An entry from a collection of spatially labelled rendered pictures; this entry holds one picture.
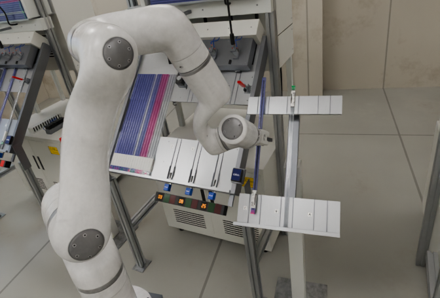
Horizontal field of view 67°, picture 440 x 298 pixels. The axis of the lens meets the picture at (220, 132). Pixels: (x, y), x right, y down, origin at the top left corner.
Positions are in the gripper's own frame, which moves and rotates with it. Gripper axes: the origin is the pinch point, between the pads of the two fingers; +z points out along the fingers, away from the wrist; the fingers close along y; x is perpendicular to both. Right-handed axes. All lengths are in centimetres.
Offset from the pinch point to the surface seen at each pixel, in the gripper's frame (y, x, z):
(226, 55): 20.3, -39.5, 16.6
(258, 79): 6.2, -28.6, 19.1
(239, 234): 26, 47, 71
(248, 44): 10.7, -43.9, 16.6
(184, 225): 64, 47, 77
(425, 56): -109, -121, 268
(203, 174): 26.4, 13.4, 13.4
